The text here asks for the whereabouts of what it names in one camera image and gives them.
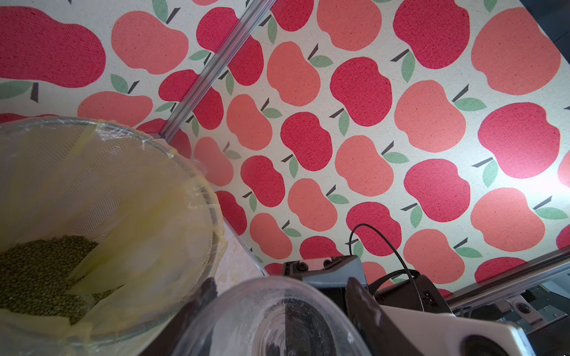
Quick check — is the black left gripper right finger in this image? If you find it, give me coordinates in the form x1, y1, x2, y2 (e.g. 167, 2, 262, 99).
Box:
346, 277, 422, 356

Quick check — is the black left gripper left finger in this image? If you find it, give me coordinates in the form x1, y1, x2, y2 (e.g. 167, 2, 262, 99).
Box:
140, 277, 218, 356

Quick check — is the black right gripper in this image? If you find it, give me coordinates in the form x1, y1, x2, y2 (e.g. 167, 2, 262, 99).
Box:
281, 255, 368, 312

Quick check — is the clear jar with mung beans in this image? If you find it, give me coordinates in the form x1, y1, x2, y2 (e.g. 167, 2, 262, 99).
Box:
172, 277, 370, 355

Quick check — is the yellow plastic bin liner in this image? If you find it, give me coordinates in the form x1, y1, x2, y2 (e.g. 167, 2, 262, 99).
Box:
0, 116, 228, 356

